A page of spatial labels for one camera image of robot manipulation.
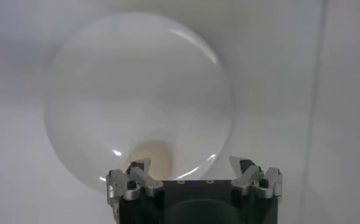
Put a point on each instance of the white steamed baozi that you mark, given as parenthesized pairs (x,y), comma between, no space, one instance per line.
(160,158)

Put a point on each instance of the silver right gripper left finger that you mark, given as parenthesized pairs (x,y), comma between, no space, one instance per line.
(143,179)

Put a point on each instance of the white round plate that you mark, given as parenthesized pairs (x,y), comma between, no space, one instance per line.
(131,85)

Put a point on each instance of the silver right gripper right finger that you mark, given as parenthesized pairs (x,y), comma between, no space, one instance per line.
(250,178)

